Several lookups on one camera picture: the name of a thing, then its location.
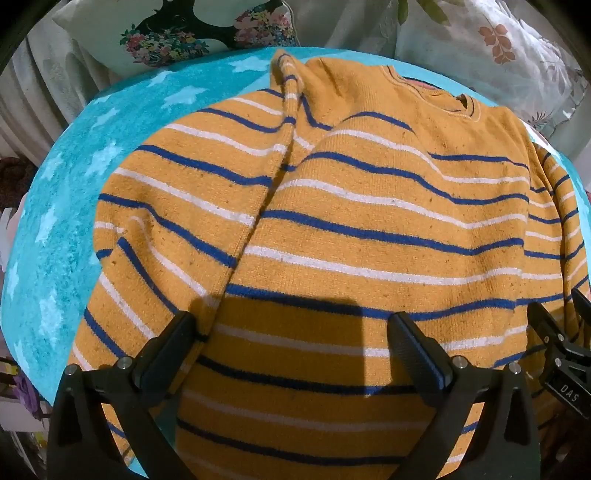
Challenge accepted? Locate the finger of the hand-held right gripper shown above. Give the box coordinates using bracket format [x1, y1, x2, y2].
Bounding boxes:
[526, 300, 580, 370]
[571, 288, 591, 326]

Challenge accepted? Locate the black and white floral pillow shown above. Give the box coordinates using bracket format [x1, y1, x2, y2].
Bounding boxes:
[52, 0, 301, 78]

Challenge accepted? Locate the pink floral bed sheet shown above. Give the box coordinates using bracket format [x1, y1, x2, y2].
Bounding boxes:
[0, 157, 54, 462]

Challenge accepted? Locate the beige cloth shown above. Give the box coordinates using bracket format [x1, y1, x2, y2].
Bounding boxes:
[0, 32, 114, 167]

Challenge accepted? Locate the white leaf print pillow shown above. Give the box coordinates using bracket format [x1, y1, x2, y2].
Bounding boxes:
[394, 0, 591, 139]

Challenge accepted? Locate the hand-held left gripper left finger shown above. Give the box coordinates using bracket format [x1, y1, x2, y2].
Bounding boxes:
[47, 311, 200, 480]

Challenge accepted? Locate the teal star printed blanket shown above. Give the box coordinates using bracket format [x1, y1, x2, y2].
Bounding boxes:
[2, 45, 591, 478]

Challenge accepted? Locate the mustard striped sweater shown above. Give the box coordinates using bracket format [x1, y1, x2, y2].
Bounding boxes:
[67, 50, 591, 480]

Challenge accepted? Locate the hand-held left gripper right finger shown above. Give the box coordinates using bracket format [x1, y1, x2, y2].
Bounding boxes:
[387, 311, 541, 480]

